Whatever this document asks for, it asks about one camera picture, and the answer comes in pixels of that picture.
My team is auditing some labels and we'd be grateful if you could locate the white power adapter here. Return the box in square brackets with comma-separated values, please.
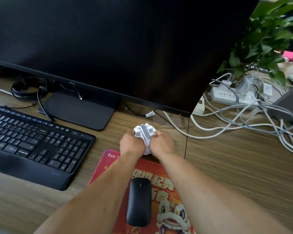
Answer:
[262, 83, 274, 98]

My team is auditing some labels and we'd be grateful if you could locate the black monitor stand base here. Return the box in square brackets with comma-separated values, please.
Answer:
[38, 89, 121, 131]

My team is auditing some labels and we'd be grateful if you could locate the white folding gadget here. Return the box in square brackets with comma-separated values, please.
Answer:
[133, 123, 158, 156]

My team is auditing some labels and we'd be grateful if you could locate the black computer monitor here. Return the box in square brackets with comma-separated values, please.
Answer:
[0, 0, 260, 118]

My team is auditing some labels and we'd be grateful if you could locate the person's right forearm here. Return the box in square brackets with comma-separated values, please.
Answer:
[155, 152, 293, 234]

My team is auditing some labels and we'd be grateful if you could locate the red printed mouse pad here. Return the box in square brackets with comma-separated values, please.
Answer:
[87, 150, 196, 234]

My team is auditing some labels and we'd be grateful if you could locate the black keyboard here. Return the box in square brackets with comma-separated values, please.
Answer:
[0, 103, 96, 191]

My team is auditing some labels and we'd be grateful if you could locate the white power strip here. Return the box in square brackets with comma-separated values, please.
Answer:
[208, 84, 259, 106]

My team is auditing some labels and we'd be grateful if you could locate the grey box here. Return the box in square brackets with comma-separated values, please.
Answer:
[267, 81, 293, 124]

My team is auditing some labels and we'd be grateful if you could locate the person's left hand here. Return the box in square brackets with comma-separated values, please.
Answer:
[119, 130, 143, 158]

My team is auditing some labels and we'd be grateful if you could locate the person's left forearm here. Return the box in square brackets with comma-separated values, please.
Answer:
[33, 151, 147, 234]

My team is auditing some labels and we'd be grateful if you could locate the black cable with white tag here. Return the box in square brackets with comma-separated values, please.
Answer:
[123, 101, 157, 118]

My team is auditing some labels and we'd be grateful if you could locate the black computer mouse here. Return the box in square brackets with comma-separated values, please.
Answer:
[126, 177, 152, 227]

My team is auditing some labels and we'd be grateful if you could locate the green leafy potted plant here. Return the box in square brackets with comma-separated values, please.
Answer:
[217, 0, 293, 86]

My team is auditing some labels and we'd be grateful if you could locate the beige power strip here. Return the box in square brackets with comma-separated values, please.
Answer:
[192, 96, 205, 116]

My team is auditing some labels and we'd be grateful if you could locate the coiled black cable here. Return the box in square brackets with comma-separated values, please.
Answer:
[11, 79, 55, 106]

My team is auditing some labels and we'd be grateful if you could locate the person's right hand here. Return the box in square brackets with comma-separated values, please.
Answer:
[150, 130, 176, 159]

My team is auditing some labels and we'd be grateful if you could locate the grey cable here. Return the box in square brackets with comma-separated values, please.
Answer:
[210, 79, 293, 144]

